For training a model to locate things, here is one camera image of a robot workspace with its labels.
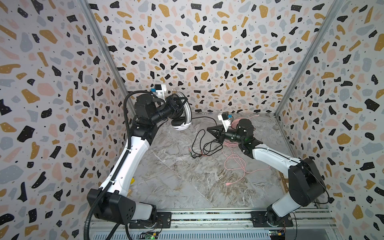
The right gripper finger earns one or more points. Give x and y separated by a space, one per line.
215 130
220 137

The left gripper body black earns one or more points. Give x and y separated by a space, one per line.
172 109

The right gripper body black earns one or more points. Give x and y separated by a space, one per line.
223 133

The white black headphones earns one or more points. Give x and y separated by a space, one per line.
183 118

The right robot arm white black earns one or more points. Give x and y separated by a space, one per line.
305 181

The pink headphones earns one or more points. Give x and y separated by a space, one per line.
235 123

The wooden checkerboard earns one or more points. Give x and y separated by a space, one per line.
284 182

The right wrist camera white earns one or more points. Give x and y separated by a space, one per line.
226 119

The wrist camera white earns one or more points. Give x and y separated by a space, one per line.
159 91
226 119

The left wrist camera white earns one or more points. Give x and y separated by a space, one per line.
159 91

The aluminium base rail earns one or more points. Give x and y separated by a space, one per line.
223 224

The left corner aluminium post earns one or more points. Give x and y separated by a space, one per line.
84 5

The corner aluminium post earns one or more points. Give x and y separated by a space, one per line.
331 14
84 5

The right corner aluminium post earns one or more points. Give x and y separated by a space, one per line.
331 14

